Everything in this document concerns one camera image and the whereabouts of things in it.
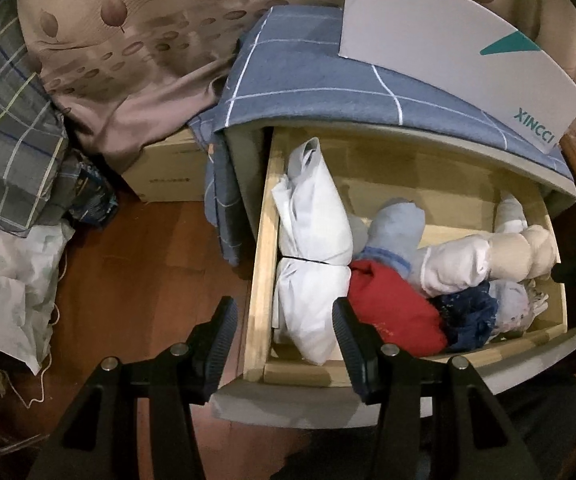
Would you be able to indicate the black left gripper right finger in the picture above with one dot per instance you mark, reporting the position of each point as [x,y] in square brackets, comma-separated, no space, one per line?
[388,376]

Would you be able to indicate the beige leaf print bedsheet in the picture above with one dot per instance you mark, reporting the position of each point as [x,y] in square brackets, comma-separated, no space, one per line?
[132,72]

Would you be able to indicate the dark blue patterned bag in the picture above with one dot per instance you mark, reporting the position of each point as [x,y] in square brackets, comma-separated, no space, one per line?
[95,200]

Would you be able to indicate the blue checked cover cloth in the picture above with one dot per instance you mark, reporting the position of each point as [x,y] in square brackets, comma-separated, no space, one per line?
[288,66]

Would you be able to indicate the grey plaid blanket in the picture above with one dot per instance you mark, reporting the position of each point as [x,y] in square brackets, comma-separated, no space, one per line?
[38,172]

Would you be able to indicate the beige ribbed garment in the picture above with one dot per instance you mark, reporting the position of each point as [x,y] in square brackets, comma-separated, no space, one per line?
[516,257]

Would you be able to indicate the white plastic bag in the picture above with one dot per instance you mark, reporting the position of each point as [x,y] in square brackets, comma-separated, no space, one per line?
[29,268]

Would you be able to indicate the cardboard box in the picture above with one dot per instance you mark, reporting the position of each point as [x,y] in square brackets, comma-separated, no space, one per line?
[171,170]

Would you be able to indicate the light blue underwear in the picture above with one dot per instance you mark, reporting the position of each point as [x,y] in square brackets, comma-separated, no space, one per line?
[394,235]

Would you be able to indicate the white pink floral underwear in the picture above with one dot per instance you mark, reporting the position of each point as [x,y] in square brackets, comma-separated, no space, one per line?
[518,306]

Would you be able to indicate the navy floral lace underwear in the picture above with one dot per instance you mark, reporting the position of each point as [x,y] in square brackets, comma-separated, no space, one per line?
[468,317]

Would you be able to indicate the white rolled underwear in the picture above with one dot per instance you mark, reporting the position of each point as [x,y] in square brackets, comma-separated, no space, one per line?
[450,267]

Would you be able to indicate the pale white garment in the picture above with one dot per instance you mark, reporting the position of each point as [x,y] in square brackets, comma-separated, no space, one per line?
[509,215]

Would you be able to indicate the white XINCCI shoe box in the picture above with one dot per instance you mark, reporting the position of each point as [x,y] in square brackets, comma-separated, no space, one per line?
[470,52]

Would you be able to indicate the grey underwear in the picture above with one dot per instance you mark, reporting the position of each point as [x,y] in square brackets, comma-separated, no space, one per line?
[359,231]

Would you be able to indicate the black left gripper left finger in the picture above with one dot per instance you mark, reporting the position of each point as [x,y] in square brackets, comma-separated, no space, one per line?
[187,374]

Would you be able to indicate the large white garment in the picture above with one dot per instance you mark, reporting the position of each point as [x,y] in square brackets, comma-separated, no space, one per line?
[315,242]

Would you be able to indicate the wooden top drawer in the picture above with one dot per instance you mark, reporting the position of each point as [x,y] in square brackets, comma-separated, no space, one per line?
[458,189]

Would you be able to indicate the red underwear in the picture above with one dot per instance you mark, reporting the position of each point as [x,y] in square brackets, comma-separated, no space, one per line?
[380,297]

